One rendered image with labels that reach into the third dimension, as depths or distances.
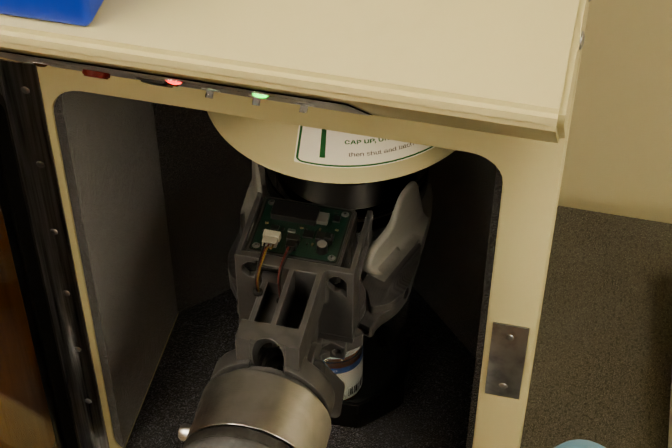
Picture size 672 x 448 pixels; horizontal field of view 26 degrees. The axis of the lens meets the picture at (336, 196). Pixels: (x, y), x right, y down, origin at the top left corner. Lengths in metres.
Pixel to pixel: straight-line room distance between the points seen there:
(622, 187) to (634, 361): 0.20
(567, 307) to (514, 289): 0.43
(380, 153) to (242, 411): 0.17
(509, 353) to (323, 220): 0.15
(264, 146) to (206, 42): 0.22
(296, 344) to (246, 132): 0.14
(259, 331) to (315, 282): 0.05
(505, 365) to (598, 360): 0.35
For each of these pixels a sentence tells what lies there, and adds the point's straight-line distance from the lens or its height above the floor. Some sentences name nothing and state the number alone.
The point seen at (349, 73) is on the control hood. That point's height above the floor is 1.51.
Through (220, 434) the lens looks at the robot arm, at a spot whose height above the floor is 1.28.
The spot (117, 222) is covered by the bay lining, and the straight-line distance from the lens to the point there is 0.98.
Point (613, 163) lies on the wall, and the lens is 1.37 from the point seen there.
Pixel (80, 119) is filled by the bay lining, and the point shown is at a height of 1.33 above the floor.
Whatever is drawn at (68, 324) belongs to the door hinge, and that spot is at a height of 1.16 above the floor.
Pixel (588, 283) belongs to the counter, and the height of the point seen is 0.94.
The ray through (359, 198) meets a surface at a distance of 0.92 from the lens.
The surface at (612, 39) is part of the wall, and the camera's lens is 1.27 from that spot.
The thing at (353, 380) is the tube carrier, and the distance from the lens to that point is 1.05.
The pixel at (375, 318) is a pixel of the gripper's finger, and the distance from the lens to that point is 0.89.
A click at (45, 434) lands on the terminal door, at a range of 1.02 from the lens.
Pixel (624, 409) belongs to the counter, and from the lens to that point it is 1.23.
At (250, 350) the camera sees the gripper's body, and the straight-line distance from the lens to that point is 0.80.
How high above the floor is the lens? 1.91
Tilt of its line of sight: 45 degrees down
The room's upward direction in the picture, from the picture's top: straight up
